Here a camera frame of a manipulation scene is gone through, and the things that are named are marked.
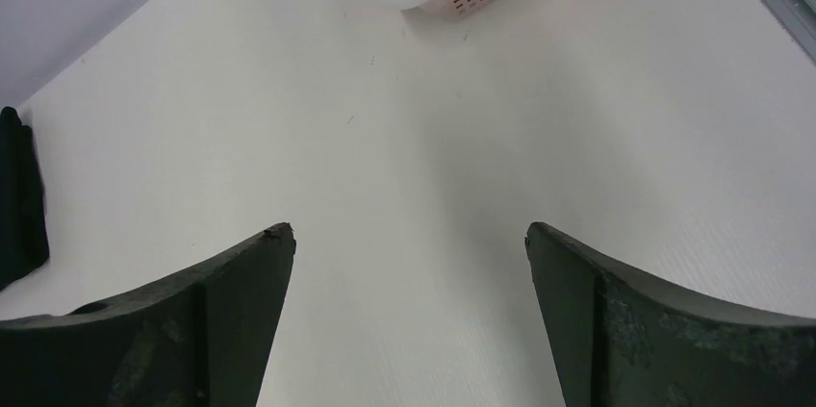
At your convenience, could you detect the folded black t shirt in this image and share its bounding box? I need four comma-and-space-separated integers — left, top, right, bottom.
1, 107, 50, 289

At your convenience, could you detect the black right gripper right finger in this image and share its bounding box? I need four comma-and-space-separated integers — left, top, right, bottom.
524, 222, 815, 406

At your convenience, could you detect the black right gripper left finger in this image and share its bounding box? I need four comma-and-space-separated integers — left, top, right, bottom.
1, 222, 296, 406

